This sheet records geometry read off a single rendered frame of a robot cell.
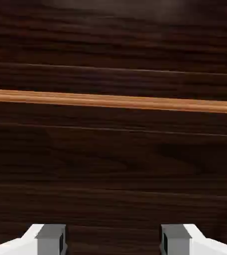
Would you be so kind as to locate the dark wood cabinet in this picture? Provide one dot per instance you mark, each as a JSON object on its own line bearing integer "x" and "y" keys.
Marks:
{"x": 113, "y": 102}

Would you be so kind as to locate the dark wood cabinet door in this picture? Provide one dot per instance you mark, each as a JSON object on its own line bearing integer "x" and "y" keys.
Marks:
{"x": 113, "y": 175}
{"x": 113, "y": 39}

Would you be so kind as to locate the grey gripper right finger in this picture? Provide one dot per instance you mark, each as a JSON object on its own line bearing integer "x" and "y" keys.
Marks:
{"x": 176, "y": 243}

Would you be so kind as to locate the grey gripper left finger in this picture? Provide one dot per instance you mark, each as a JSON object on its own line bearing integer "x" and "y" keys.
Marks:
{"x": 49, "y": 243}

